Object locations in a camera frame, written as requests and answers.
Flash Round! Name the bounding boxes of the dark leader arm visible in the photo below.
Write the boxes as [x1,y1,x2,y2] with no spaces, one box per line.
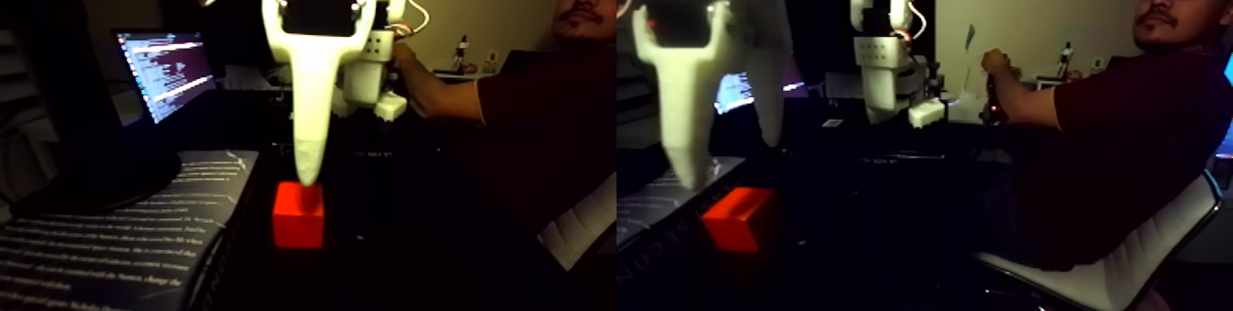
[979,73,1009,128]

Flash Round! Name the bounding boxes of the person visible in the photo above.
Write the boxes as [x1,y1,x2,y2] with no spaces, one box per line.
[980,0,1233,272]

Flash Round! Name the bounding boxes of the person's left hand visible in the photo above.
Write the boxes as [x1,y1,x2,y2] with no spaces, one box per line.
[980,49,1014,89]

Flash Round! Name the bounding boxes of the red cube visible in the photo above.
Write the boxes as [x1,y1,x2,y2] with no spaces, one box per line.
[272,183,326,250]

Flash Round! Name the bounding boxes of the open laptop with lit screen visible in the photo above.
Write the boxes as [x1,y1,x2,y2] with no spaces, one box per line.
[113,28,218,127]

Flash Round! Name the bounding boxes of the black book with white text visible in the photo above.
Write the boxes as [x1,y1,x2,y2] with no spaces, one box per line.
[0,149,261,311]

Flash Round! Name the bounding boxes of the white office chair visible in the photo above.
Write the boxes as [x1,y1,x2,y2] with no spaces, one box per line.
[972,172,1227,311]

